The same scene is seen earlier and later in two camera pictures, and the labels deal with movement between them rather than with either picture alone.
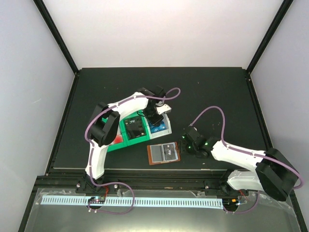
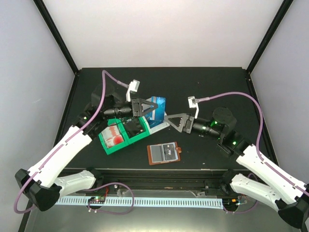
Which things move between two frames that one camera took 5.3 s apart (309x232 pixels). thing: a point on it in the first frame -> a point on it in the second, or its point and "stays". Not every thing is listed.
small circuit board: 97,200 stays
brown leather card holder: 161,153 stays
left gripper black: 153,122 -> 137,108
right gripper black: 182,144 -> 186,118
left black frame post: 51,27 stays
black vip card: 169,152 stays
